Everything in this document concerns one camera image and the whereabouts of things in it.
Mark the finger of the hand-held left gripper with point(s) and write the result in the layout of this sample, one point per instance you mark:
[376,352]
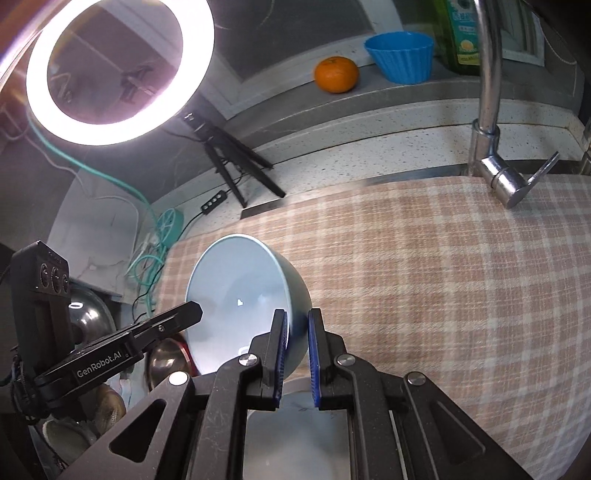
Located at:
[171,321]

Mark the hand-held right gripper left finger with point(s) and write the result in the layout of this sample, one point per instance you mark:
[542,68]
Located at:
[281,350]

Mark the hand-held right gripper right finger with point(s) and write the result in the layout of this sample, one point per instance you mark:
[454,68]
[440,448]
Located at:
[315,355]

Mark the light blue bowl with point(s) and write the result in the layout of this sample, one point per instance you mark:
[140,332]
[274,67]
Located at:
[231,286]

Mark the small red-sided steel bowl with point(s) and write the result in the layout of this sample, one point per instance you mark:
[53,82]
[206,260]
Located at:
[164,364]

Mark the large stainless steel bowl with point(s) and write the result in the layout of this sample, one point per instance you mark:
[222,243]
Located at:
[92,314]

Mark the beige plaid cloth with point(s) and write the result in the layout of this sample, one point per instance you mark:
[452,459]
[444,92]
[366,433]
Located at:
[415,300]

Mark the black tripod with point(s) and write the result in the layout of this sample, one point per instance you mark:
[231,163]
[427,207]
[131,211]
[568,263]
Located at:
[226,147]

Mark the orange mandarin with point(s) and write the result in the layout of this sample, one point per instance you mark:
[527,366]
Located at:
[337,74]

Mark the blue fluted cup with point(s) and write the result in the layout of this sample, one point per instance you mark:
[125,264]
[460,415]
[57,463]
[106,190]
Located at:
[399,57]

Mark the chrome kitchen faucet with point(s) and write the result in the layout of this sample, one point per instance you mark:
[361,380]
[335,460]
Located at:
[489,92]

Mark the green dish soap bottle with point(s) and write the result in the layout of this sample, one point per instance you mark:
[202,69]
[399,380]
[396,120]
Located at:
[461,41]

